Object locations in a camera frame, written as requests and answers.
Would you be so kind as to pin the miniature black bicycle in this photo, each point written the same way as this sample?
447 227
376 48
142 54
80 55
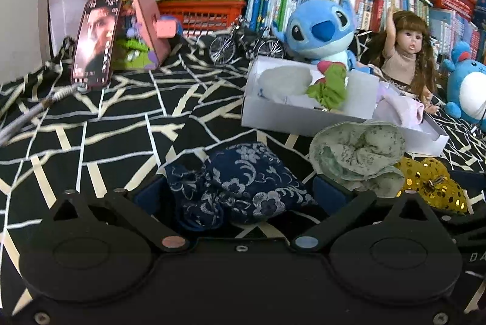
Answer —
243 43

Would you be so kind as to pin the round blue mouse plush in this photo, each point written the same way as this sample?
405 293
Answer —
469 85

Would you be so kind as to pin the pale pink cloth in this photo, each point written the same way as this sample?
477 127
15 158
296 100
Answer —
402 108

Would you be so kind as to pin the white cardboard box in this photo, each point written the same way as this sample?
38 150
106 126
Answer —
273 114

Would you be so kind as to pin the smartphone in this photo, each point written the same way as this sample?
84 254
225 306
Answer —
97 40

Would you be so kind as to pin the blue toy ball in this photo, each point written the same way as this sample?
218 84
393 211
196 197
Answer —
178 26

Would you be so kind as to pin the blue alien plush toy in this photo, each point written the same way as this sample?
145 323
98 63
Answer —
322 32

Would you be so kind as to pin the navy floral cloth pouch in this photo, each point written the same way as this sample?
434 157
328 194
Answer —
243 188

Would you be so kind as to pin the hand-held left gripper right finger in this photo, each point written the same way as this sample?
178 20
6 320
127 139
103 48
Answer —
326 192

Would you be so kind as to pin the green floral cloth hat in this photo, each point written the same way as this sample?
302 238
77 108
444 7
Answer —
353 150

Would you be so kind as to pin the gold sequin bow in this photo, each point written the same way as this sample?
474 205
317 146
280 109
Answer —
436 176

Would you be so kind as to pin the blue cardboard carton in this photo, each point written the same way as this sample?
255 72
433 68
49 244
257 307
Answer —
480 9

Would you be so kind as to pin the black patterned blanket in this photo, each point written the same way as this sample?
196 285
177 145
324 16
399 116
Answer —
114 127

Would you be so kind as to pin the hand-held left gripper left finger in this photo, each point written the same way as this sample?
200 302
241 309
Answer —
152 194

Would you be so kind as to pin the long-haired baby doll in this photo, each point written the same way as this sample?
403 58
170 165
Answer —
402 55

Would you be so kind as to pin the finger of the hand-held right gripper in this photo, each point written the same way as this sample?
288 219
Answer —
470 181

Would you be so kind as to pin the green and red cloth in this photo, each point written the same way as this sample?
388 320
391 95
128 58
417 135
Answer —
330 89

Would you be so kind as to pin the white cloth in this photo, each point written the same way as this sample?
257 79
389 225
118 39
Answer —
284 81

